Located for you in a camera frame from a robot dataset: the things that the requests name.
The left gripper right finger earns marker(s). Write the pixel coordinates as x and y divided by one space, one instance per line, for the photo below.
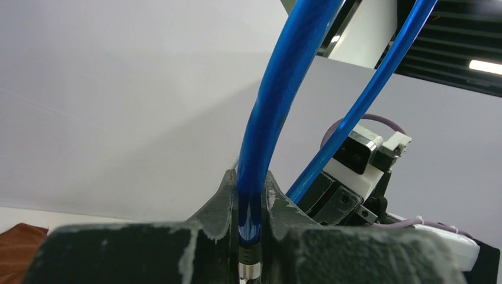
299 250

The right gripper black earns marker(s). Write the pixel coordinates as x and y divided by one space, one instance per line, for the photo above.
330 203

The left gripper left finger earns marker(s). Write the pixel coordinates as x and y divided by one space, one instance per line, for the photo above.
201 249

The blue cable lock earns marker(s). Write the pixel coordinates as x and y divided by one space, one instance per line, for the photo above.
300 38

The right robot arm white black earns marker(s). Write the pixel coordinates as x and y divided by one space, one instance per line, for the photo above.
479 262

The brown cloth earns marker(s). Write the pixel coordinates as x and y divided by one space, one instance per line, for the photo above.
19 245

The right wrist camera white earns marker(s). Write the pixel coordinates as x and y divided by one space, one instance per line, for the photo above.
364 157

